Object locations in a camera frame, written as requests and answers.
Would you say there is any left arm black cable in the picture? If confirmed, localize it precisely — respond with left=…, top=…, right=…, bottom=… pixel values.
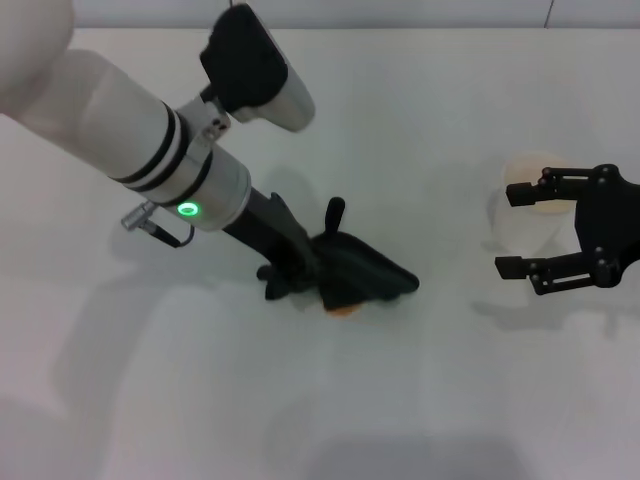
left=120, top=199, right=197, bottom=249

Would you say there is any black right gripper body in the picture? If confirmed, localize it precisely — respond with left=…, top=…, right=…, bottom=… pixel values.
left=573, top=162, right=640, bottom=291

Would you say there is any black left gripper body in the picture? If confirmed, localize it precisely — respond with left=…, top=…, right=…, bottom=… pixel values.
left=221, top=187, right=322, bottom=289

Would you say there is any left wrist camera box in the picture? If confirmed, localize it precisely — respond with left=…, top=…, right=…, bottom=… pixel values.
left=199, top=3, right=318, bottom=134

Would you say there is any white paper cup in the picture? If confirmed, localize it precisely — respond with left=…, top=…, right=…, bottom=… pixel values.
left=486, top=150, right=582, bottom=254

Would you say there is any dark rag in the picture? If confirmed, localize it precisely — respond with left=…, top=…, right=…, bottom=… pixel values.
left=308, top=196, right=422, bottom=319

